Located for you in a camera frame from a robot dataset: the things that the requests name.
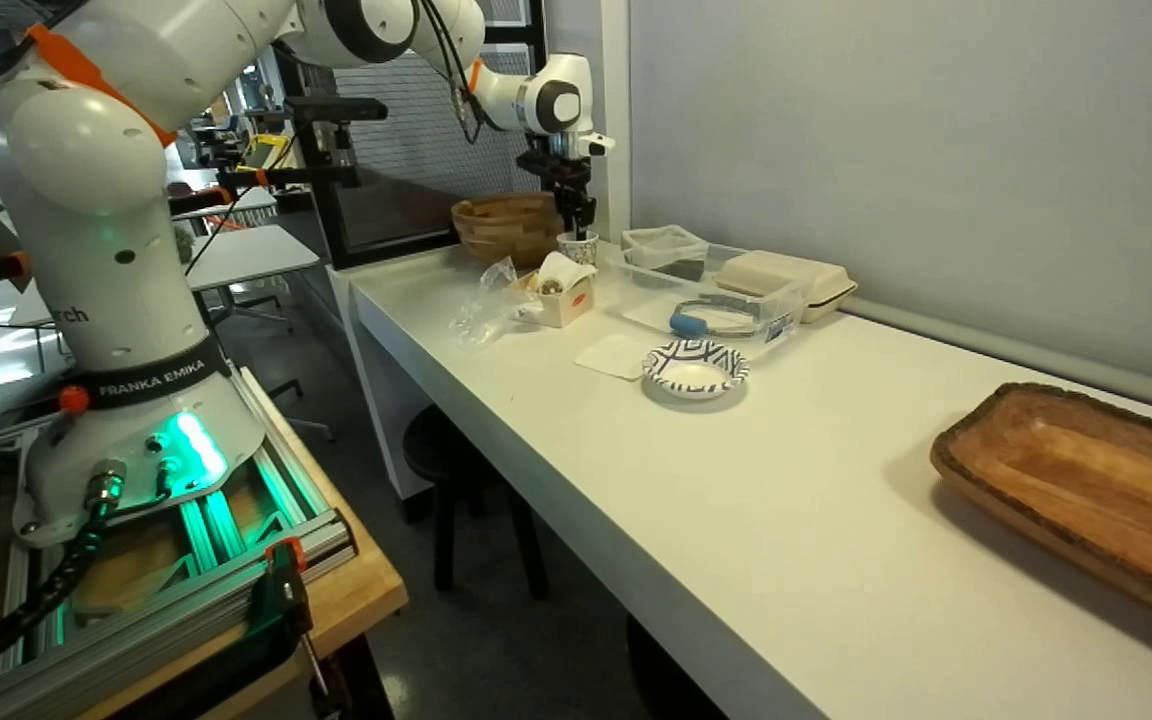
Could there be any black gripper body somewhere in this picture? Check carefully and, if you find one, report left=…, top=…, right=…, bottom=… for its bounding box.
left=518, top=131, right=593, bottom=199

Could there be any clear plastic container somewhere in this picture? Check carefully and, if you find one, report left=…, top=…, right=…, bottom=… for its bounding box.
left=599, top=225, right=808, bottom=362

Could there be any rectangular wooden tray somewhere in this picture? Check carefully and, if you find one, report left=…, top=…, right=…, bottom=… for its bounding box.
left=931, top=383, right=1152, bottom=608

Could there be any crumpled clear plastic bag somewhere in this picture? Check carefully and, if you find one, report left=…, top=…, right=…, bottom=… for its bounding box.
left=451, top=262, right=545, bottom=347

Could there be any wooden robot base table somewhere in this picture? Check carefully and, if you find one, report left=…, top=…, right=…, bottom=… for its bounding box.
left=94, top=389, right=407, bottom=720

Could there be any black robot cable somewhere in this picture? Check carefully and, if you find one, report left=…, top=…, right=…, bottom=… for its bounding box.
left=0, top=457, right=129, bottom=691

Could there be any black and white bowl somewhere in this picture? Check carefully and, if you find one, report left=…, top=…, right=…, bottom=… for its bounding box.
left=642, top=342, right=749, bottom=408

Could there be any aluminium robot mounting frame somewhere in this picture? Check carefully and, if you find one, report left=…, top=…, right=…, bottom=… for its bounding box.
left=0, top=371, right=357, bottom=720

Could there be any round wooden bowl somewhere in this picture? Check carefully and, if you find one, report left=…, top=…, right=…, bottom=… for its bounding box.
left=451, top=192, right=560, bottom=269

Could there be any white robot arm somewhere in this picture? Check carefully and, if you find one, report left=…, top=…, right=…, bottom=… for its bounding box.
left=0, top=0, right=609, bottom=549

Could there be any beige takeout box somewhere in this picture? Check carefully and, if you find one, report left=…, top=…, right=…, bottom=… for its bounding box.
left=715, top=251, right=858, bottom=312

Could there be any white paper napkin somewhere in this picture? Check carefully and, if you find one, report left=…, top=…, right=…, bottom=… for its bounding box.
left=577, top=332, right=660, bottom=383

